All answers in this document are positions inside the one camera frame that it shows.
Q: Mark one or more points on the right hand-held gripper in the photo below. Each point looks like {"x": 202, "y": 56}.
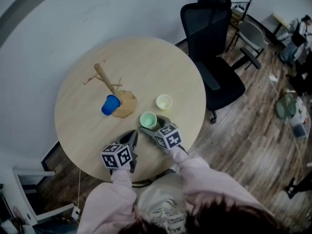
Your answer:
{"x": 168, "y": 135}

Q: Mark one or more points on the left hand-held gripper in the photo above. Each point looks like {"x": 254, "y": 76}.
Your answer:
{"x": 114, "y": 158}

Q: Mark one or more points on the green plastic cup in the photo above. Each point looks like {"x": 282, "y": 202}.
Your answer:
{"x": 148, "y": 120}

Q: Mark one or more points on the yellow plastic cup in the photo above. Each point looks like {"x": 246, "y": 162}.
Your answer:
{"x": 164, "y": 102}

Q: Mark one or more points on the wooden cup tree stand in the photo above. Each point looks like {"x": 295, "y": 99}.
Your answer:
{"x": 125, "y": 106}

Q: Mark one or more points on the blue plastic cup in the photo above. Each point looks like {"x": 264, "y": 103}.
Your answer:
{"x": 109, "y": 106}

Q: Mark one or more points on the person's right forearm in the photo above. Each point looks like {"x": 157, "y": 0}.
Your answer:
{"x": 185, "y": 164}

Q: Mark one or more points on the person's left forearm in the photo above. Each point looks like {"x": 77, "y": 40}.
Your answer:
{"x": 122, "y": 178}

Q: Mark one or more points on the person's torso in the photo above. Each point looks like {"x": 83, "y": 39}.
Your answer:
{"x": 163, "y": 203}

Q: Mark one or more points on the black mesh office chair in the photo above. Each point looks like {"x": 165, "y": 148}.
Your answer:
{"x": 207, "y": 28}

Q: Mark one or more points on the white power strip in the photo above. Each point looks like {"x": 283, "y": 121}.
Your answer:
{"x": 273, "y": 78}

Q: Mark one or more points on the green floor fan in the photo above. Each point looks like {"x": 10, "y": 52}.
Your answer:
{"x": 285, "y": 106}

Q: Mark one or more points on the grey shell chair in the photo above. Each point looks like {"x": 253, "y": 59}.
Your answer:
{"x": 252, "y": 34}

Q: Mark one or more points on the yellowish box stack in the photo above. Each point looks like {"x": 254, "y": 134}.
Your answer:
{"x": 237, "y": 11}

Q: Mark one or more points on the clear storage box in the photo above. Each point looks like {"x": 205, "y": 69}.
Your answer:
{"x": 298, "y": 128}

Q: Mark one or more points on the black desk chair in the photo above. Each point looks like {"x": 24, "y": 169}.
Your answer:
{"x": 301, "y": 77}

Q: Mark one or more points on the beige desk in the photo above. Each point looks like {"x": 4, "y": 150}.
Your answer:
{"x": 280, "y": 21}

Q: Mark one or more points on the white cabinet frame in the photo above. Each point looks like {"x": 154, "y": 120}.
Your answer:
{"x": 22, "y": 199}

